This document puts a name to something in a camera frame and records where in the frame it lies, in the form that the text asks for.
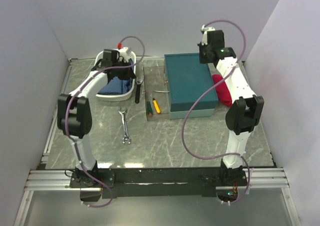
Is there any blue checkered cloth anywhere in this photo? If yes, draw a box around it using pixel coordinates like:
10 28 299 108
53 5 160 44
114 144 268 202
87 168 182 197
97 58 135 96

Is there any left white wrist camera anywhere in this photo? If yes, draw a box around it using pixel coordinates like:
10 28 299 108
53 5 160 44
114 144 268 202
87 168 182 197
117 43 132 62

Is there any yellow handled screwdriver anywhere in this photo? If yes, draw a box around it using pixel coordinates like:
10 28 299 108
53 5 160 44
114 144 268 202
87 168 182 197
152 97 161 114

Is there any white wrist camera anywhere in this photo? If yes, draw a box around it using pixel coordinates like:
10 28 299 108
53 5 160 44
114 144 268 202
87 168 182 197
201 25 215 45
117 43 132 62

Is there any green handled screwdriver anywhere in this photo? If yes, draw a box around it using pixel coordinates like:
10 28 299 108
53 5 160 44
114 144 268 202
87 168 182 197
146 101 153 116

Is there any black adjustable wrench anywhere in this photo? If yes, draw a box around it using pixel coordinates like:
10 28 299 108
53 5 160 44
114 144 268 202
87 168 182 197
134 78 144 104

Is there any white plastic basket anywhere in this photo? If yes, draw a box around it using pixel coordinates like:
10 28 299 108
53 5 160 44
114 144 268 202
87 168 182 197
94 50 138 102

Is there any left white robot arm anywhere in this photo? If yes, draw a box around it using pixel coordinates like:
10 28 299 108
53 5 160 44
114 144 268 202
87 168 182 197
57 47 137 187

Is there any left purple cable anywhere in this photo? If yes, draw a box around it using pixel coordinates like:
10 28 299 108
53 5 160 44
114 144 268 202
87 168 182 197
63 36 146 209

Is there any purple cable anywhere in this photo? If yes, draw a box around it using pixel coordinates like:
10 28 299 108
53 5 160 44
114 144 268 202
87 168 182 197
181 19 251 205
63 36 146 209

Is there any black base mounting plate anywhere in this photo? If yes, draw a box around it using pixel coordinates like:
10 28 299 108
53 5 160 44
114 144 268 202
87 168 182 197
68 166 249 202

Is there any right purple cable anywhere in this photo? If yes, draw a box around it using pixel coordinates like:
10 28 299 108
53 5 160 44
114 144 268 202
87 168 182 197
181 19 251 205

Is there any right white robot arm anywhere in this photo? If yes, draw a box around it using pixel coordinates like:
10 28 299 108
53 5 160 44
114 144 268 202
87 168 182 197
198 26 264 186

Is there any teal storage box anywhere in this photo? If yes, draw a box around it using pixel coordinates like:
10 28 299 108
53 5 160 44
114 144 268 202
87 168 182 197
143 52 219 122

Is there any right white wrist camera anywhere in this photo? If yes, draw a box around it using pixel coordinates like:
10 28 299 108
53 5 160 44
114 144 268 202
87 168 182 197
201 25 215 45

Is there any magenta cloth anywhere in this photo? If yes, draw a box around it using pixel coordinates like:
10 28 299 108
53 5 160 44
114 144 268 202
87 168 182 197
212 74 233 108

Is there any silver open-end wrench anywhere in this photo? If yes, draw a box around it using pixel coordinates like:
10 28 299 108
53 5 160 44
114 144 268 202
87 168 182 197
118 107 132 144

